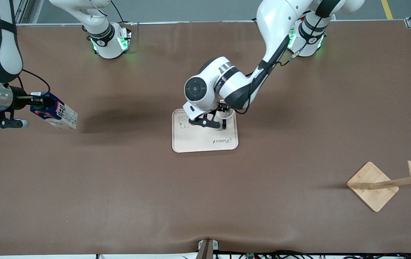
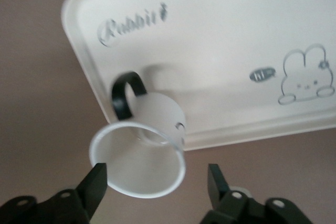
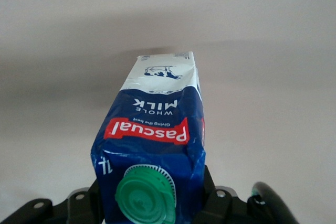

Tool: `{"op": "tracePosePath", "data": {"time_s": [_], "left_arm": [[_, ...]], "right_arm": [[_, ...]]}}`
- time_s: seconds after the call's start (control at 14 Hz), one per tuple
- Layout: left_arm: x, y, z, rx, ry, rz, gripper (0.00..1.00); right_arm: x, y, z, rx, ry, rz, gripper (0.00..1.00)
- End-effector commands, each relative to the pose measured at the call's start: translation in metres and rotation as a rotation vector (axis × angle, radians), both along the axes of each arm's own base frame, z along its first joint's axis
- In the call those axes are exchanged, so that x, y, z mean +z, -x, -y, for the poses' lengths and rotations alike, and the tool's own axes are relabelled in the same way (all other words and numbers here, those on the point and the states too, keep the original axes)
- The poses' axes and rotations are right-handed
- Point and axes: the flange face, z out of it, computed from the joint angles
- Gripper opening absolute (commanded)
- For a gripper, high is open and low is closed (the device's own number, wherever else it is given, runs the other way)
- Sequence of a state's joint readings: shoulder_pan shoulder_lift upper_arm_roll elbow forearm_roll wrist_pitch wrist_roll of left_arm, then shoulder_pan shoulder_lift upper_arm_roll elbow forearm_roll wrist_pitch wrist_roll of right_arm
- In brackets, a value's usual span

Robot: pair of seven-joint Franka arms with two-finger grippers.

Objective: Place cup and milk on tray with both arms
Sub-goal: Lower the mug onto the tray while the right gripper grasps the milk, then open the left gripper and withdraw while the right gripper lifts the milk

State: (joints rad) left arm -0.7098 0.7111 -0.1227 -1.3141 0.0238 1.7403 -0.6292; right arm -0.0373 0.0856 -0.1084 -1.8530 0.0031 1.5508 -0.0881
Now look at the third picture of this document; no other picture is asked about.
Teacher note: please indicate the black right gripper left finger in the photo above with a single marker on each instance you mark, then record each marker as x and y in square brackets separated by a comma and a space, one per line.
[78, 211]

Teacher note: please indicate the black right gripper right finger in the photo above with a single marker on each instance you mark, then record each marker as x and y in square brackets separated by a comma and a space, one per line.
[220, 211]

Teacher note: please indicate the blue white milk carton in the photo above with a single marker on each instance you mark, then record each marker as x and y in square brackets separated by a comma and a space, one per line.
[152, 129]

